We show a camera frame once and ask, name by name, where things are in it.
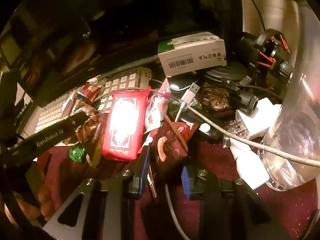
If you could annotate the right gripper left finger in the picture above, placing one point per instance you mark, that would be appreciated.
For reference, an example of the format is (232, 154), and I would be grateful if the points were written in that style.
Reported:
(102, 209)

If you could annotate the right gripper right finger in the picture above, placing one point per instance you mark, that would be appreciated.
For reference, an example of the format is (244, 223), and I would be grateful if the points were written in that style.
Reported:
(229, 209)

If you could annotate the green candy wrapper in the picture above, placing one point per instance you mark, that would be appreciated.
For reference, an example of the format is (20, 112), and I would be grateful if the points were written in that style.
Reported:
(77, 153)

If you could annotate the gold brown candy wrapper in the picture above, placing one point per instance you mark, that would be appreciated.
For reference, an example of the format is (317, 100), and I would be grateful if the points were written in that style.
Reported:
(90, 134)

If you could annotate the dark red cookie packet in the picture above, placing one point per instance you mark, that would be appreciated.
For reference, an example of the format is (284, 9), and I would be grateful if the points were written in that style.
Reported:
(169, 145)

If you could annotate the large red snack packet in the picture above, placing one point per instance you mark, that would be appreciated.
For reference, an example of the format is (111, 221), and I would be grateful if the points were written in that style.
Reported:
(125, 125)

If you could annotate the white charger plug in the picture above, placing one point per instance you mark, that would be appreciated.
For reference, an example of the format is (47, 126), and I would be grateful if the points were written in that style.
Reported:
(248, 164)

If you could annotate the white mechanical keyboard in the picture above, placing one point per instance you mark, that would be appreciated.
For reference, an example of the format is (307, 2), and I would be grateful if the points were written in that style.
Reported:
(138, 77)

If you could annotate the black remote device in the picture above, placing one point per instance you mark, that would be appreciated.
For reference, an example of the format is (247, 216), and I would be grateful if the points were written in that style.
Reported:
(203, 130)

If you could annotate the white power adapter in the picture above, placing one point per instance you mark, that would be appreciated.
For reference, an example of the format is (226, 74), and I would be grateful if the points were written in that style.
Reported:
(256, 124)

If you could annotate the small red packet on keyboard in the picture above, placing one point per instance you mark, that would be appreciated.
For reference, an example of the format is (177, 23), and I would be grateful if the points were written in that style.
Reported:
(88, 93)

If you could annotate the clear plastic bottle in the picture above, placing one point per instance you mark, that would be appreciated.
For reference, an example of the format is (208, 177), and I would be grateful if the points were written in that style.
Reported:
(296, 130)

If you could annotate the brown patterned snack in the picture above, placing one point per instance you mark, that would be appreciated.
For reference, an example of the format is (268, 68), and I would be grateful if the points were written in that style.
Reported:
(217, 96)

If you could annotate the white red striped packet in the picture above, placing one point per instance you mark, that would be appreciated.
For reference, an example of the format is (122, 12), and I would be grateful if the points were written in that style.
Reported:
(157, 107)

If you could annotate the black computer monitor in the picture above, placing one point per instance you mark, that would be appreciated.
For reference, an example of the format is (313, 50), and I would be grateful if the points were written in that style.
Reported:
(56, 45)

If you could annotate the white green medicine box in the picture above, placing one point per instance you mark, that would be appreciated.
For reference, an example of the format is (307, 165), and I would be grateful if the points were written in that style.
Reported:
(191, 52)

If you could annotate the black red camera mount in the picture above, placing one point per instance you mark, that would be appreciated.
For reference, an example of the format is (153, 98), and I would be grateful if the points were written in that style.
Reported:
(267, 51)

